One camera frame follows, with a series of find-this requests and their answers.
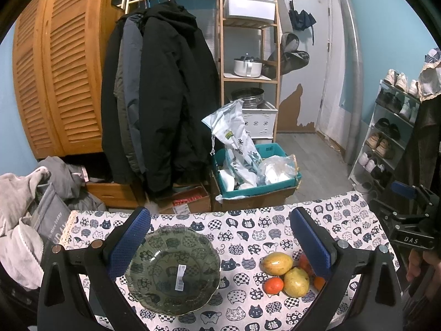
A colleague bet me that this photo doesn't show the person right hand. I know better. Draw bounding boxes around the person right hand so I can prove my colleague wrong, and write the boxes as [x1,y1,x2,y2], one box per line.
[406,249,441,300]

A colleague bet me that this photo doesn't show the black hanging coat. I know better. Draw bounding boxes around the black hanging coat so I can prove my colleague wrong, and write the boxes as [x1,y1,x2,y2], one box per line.
[101,1,220,199]

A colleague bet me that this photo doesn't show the clear plastic bag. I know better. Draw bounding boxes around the clear plastic bag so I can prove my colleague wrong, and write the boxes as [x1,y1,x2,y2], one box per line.
[257,154,300,185]

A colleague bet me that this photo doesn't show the orange fruit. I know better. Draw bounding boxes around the orange fruit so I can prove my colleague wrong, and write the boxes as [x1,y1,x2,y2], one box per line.
[313,276,326,291]

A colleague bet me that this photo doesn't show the white cooking pot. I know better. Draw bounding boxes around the white cooking pot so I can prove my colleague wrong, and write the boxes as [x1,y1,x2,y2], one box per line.
[233,55,263,78]

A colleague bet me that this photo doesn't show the cardboard box under crate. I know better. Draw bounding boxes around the cardboard box under crate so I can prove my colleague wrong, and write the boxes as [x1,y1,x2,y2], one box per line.
[209,171,297,212]

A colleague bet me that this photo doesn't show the metal shoe rack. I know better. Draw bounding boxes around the metal shoe rack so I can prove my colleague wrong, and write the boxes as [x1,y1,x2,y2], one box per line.
[349,69,420,194]

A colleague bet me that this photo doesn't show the wooden shelf rack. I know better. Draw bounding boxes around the wooden shelf rack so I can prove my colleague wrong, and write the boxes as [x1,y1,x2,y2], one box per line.
[217,0,283,143]

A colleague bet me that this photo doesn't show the teal plastic crate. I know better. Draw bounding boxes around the teal plastic crate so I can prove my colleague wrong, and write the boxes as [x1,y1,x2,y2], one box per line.
[213,143,302,199]

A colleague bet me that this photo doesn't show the grey clothes pile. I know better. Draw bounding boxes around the grey clothes pile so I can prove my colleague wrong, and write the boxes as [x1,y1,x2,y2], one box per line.
[1,157,107,290]

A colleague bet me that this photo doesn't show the wooden louvered wardrobe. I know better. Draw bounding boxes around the wooden louvered wardrobe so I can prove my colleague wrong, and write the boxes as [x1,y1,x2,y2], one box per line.
[13,0,123,159]

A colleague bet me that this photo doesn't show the grey tote bag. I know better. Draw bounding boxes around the grey tote bag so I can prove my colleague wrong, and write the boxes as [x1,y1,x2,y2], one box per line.
[29,183,70,247]

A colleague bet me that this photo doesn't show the metal round pan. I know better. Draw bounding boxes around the metal round pan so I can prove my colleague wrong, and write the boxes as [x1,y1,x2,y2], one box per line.
[231,87,264,108]

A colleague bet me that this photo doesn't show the white storage bin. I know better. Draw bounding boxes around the white storage bin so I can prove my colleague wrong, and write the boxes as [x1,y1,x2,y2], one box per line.
[224,0,276,22]

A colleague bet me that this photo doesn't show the dark umbrella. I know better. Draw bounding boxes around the dark umbrella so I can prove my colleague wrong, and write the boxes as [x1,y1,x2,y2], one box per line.
[289,0,317,45]

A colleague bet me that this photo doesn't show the grey vertical pipe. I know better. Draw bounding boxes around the grey vertical pipe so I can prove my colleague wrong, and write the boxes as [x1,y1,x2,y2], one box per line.
[339,0,364,164]

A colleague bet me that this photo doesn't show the yellow-green pear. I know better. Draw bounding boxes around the yellow-green pear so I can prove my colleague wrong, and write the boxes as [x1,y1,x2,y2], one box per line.
[283,267,310,298]

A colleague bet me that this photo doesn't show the small cardboard box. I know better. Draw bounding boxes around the small cardboard box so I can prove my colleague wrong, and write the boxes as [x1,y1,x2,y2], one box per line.
[155,185,211,214]

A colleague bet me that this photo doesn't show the white patterned drawer box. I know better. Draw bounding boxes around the white patterned drawer box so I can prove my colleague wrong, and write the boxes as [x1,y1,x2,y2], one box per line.
[242,102,278,139]

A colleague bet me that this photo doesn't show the yellow-red mango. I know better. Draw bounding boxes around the yellow-red mango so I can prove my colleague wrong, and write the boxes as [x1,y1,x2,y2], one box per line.
[261,252,294,276]

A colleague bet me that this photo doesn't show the dark hanging bag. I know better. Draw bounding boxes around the dark hanging bag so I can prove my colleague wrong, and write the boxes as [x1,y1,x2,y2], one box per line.
[262,32,310,79]

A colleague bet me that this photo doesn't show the red apple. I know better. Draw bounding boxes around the red apple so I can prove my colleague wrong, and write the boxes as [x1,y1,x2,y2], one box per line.
[298,253,314,276]

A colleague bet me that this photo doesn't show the white door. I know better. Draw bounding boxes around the white door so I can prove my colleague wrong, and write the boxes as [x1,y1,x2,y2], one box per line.
[277,0,330,133]

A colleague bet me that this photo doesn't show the small orange tangerine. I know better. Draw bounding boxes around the small orange tangerine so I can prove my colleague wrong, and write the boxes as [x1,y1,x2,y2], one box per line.
[262,277,284,295]

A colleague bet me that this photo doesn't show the green glass bowl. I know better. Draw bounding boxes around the green glass bowl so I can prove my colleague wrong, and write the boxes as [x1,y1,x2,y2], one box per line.
[125,225,221,316]

